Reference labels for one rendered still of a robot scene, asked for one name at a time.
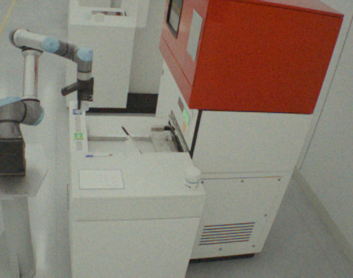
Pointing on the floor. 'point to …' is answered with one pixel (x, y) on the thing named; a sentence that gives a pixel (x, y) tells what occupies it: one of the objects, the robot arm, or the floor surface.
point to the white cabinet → (129, 245)
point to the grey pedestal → (14, 242)
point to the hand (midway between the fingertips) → (78, 112)
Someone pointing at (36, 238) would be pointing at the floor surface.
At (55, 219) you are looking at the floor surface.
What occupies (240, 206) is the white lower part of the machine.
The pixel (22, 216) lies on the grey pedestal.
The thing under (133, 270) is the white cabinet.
